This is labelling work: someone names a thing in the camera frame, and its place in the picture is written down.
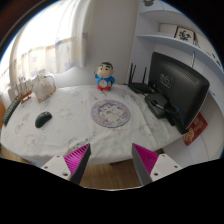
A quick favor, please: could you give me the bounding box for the black wifi router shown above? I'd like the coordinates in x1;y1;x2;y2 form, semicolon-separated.
128;64;155;94

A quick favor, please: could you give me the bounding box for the black set-top box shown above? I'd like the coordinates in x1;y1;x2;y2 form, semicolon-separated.
145;93;168;119

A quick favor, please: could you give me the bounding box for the round cartoon mouse pad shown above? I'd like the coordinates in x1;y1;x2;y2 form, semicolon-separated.
91;100;131;128

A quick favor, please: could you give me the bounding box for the white patterned tablecloth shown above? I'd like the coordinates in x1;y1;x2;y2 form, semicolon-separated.
1;85;181;166

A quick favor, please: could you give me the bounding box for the black computer mouse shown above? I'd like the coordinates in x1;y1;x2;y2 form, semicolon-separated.
35;112;52;128

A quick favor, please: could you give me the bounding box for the black computer monitor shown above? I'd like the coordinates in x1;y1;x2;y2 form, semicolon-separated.
148;52;210;134

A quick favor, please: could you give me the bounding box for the white wall shelf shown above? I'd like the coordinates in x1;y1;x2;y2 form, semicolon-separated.
136;0;224;84

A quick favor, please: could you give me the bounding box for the framed calligraphy picture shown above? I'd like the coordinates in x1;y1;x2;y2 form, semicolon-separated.
174;26;195;43

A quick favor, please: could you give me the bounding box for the white sheer curtain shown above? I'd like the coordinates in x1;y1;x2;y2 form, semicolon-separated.
0;0;94;93

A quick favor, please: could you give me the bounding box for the cartoon boy figurine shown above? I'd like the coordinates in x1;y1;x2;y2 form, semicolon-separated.
94;62;115;91

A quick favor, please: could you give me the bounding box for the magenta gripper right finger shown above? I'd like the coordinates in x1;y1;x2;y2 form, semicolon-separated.
132;143;182;186

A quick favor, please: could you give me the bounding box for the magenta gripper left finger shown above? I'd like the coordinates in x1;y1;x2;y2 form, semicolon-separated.
42;144;91;185

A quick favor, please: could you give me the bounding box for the wooden rack with bottles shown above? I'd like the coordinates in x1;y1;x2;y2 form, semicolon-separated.
16;77;33;104

